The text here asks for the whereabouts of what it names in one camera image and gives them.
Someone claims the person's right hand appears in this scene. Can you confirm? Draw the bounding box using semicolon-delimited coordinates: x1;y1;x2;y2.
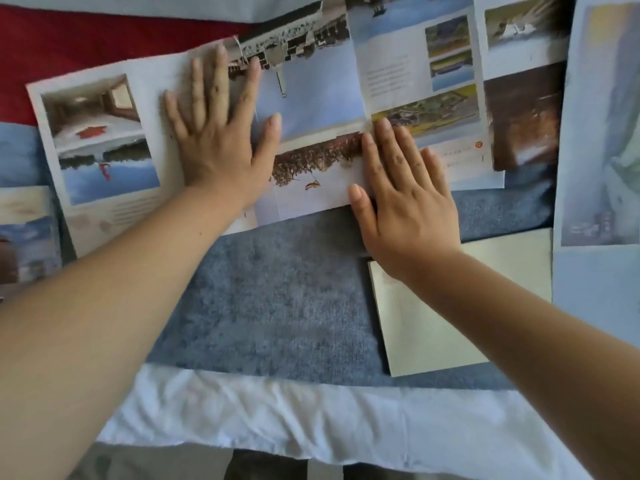
347;117;463;283

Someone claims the person's left hand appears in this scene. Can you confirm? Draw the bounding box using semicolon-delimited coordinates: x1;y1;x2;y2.
163;43;283;211

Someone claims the red monument cover brochure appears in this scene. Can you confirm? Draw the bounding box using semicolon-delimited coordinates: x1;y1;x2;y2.
25;0;576;258

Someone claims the pale green leaflet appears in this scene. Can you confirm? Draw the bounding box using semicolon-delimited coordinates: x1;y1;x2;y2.
367;227;553;378

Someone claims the pale blue painted brochure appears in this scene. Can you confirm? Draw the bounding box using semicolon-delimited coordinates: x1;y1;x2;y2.
551;0;640;335

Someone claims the brown jar cover brochure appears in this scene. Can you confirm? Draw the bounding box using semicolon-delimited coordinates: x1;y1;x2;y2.
0;187;63;285

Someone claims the white hotel bed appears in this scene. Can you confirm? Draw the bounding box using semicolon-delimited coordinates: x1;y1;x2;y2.
0;0;596;480

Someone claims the person's left forearm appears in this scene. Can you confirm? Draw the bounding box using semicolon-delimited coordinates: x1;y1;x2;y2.
0;184;251;480

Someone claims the person's right forearm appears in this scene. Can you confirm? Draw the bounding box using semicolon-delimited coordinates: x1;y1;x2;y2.
399;249;640;480

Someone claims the red and blue bed runner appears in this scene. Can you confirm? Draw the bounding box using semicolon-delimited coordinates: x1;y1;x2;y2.
0;4;556;393

